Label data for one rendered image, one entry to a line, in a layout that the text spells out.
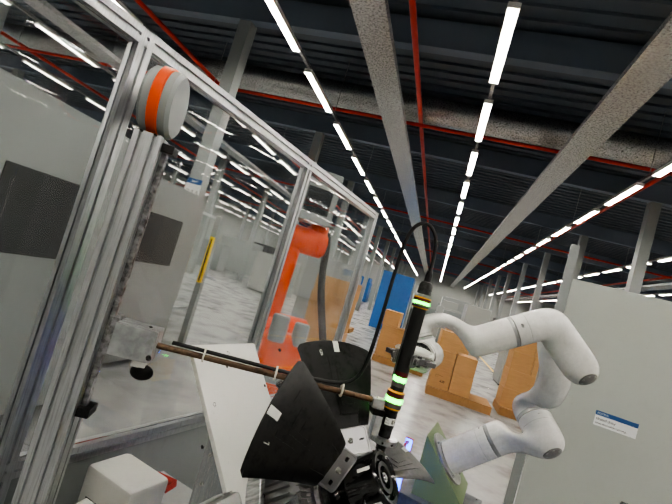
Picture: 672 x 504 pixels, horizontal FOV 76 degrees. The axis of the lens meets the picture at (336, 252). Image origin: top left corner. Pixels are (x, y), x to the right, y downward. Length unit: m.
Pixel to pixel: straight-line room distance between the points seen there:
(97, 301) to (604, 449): 2.60
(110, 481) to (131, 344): 0.42
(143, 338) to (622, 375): 2.49
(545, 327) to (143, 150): 1.13
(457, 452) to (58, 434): 1.29
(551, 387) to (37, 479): 1.40
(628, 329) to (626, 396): 0.36
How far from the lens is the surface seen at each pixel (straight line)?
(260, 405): 1.23
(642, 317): 2.92
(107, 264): 1.04
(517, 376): 9.28
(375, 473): 1.02
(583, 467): 2.96
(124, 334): 1.05
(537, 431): 1.75
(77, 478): 1.47
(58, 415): 1.12
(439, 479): 1.80
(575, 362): 1.45
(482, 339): 1.33
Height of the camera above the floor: 1.61
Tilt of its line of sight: 3 degrees up
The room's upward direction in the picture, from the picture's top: 16 degrees clockwise
